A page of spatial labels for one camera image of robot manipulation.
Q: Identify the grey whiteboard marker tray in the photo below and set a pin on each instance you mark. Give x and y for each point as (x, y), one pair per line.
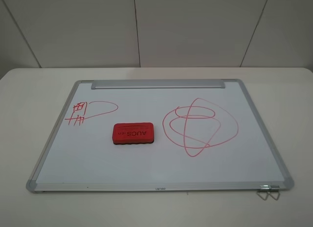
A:
(158, 84)

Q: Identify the red whiteboard eraser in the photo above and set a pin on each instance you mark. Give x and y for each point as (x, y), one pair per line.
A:
(133, 133)

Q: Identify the white aluminium-framed whiteboard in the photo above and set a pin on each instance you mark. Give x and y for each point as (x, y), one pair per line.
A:
(204, 139)

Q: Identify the metal binder clip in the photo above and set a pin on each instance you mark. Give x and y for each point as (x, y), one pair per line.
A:
(267, 191)

